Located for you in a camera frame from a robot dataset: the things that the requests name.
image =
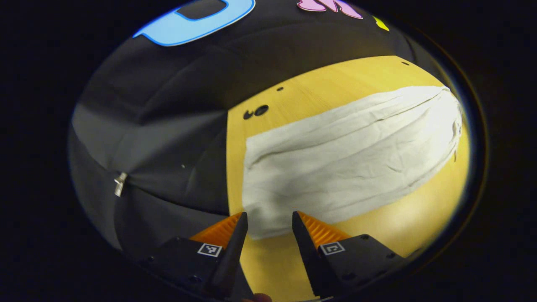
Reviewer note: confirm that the black backdrop cloth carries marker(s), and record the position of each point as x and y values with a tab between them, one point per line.
168	126

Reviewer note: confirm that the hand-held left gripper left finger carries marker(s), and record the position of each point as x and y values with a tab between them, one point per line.
235	251

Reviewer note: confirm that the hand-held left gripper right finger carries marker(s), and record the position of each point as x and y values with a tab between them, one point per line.
306	251

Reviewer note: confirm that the silver metal clip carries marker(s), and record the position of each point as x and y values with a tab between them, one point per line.
120	184

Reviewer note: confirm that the white jeans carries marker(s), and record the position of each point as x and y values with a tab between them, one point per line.
335	163

